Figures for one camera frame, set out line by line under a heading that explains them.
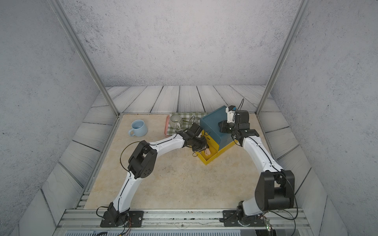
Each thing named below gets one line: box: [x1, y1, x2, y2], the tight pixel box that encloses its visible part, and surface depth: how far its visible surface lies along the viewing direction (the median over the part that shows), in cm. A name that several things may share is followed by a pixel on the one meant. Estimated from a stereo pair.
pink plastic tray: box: [164, 115, 170, 136], surface depth 114 cm
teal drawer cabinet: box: [199, 105, 235, 151], surface depth 88 cm
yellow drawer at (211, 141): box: [204, 132, 220, 151], surface depth 89 cm
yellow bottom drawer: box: [196, 139, 239, 166], surface depth 91 cm
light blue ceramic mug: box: [128, 119, 148, 138], surface depth 107 cm
